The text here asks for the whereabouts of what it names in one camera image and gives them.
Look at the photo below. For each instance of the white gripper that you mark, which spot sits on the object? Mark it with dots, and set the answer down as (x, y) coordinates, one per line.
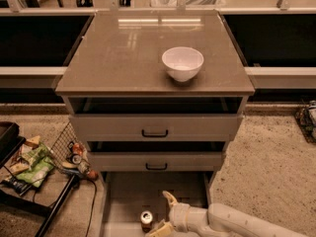
(179, 215)

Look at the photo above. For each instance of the orange soda can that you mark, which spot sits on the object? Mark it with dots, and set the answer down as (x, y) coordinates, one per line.
(146, 219)

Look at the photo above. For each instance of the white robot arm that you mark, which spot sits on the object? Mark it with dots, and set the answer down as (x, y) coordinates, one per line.
(218, 220)

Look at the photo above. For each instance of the grey bottom drawer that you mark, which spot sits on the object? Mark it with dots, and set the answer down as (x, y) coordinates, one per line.
(128, 194)

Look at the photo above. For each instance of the grey drawer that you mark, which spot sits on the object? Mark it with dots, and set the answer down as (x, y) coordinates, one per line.
(181, 127)
(128, 194)
(133, 162)

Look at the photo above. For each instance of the grey middle drawer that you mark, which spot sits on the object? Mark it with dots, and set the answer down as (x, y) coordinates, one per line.
(133, 162)

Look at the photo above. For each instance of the red soda can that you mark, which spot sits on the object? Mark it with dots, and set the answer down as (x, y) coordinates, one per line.
(77, 149)

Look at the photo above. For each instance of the grey top drawer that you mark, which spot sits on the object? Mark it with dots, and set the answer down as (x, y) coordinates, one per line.
(181, 127)

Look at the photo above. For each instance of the grey drawer cabinet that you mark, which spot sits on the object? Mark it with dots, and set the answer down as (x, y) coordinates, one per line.
(118, 69)

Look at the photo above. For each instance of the brown bottle in basket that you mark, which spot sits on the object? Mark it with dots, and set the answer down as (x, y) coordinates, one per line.
(86, 170)

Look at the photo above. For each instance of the green snack bag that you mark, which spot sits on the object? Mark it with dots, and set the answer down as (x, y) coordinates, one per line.
(40, 164)

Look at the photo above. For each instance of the blue snack bag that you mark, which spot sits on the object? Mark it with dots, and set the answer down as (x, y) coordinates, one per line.
(19, 186)

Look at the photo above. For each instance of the white ceramic bowl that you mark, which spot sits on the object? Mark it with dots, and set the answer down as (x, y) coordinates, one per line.
(182, 63)

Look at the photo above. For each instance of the black middle drawer handle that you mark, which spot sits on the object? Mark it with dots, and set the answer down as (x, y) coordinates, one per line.
(162, 167)

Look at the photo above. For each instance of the black drawer handle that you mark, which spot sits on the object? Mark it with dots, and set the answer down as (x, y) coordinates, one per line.
(150, 134)
(162, 167)

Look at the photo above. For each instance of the black top drawer handle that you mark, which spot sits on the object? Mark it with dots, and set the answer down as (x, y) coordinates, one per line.
(150, 134)

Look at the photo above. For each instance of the wire mesh basket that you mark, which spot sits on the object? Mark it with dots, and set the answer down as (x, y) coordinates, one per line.
(62, 157)

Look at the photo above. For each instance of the right wire basket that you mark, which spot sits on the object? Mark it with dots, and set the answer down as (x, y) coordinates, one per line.
(306, 119)

